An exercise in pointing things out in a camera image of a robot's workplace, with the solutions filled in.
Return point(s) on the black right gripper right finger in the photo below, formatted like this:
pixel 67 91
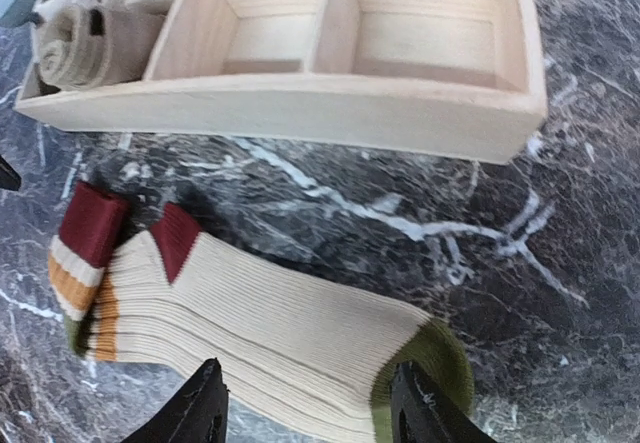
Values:
pixel 422 413

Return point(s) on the wooden compartment organizer box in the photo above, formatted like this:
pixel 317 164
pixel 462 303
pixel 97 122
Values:
pixel 453 78

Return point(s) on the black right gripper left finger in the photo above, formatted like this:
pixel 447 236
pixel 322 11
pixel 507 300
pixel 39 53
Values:
pixel 198 411

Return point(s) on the beige striped cuff sock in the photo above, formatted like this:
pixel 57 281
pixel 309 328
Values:
pixel 313 355

